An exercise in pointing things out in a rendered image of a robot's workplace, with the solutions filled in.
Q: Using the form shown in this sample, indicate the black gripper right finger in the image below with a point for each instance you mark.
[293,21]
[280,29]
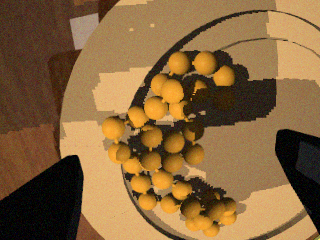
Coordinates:
[300,156]

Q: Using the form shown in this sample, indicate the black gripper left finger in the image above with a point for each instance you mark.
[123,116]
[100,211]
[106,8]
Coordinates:
[47,207]

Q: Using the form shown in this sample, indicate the tan round board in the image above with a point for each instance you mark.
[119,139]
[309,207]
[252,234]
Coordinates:
[274,48]

